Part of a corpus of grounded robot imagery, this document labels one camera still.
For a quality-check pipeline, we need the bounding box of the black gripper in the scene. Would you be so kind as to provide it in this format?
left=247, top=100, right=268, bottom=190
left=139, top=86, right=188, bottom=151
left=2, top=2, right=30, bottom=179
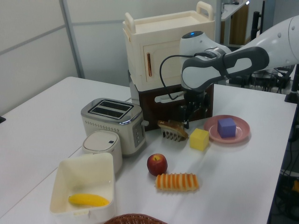
left=179, top=90, right=211, bottom=130

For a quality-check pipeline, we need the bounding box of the yellow foam cube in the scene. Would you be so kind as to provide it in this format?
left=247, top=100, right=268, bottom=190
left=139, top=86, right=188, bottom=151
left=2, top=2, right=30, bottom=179
left=189, top=128, right=210, bottom=151

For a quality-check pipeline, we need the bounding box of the purple foam cube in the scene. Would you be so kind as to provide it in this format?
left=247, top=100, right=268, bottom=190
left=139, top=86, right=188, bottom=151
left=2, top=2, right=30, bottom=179
left=217, top=118, right=236, bottom=138

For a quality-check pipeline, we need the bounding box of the brown bread slice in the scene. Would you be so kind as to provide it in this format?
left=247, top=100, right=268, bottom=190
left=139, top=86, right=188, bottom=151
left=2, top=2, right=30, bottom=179
left=157, top=119, right=189, bottom=139

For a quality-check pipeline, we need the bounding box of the bronze toast rack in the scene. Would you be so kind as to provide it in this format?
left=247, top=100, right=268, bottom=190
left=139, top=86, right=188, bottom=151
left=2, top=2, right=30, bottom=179
left=160, top=119, right=186, bottom=142

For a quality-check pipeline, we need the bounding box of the brown drawer unit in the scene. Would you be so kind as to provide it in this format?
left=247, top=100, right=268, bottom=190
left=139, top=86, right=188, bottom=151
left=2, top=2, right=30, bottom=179
left=128, top=70, right=215, bottom=132

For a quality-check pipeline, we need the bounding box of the pink plate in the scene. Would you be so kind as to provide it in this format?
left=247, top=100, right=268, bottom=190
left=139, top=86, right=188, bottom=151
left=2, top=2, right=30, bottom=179
left=203, top=114, right=251, bottom=143

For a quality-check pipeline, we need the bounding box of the red apple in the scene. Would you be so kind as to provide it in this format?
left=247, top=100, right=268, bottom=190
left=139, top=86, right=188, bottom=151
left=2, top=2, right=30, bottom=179
left=147, top=153, right=168, bottom=176

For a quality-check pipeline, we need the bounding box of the orange striped bread loaf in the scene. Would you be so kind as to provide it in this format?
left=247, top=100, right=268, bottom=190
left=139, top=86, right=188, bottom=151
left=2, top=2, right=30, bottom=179
left=155, top=172, right=199, bottom=193

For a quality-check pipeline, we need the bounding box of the cream plastic cabinet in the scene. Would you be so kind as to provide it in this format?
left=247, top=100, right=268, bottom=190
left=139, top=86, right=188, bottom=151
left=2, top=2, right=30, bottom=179
left=122, top=1, right=216, bottom=91

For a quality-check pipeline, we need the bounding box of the wooden background cabinet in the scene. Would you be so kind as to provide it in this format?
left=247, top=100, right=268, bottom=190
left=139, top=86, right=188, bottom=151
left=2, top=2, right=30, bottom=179
left=221, top=2, right=249, bottom=49

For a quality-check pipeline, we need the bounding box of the chrome cream toaster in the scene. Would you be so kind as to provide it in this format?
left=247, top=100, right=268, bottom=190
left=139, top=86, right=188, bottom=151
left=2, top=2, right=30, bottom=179
left=80, top=98, right=150, bottom=156

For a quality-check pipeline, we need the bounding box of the black monitor stand pole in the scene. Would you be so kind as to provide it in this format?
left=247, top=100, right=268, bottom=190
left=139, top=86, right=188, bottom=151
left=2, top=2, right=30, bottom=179
left=284, top=65, right=299, bottom=103

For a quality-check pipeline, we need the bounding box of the small white lidded bin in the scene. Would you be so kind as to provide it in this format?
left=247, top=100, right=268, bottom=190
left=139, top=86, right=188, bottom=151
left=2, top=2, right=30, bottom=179
left=81, top=130, right=123, bottom=175

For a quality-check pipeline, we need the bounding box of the brown wicker basket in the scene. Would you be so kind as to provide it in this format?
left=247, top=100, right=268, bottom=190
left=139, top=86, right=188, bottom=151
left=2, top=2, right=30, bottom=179
left=102, top=213, right=169, bottom=224

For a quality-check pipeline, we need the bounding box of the cream plastic box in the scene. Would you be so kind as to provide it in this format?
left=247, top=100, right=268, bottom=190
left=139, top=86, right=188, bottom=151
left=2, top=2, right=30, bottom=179
left=49, top=153, right=117, bottom=224

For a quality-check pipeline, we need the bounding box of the yellow banana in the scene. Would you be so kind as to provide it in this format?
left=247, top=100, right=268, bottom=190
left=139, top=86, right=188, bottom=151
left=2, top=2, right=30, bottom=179
left=68, top=193, right=110, bottom=207

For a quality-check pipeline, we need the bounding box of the white drawer handle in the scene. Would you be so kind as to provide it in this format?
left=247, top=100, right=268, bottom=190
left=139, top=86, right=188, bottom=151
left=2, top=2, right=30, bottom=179
left=154, top=92, right=187, bottom=104

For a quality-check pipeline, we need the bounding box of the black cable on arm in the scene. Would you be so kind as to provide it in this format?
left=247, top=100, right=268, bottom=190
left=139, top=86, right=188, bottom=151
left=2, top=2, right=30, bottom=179
left=159, top=52, right=228, bottom=100

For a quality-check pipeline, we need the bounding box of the copper door handle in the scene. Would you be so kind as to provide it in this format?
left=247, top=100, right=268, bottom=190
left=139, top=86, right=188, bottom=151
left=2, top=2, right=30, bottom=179
left=146, top=52, right=153, bottom=77

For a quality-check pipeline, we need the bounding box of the black cable tangle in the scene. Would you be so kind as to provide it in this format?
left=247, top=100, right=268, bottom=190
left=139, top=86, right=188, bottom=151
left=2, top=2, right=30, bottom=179
left=230, top=69, right=292, bottom=93

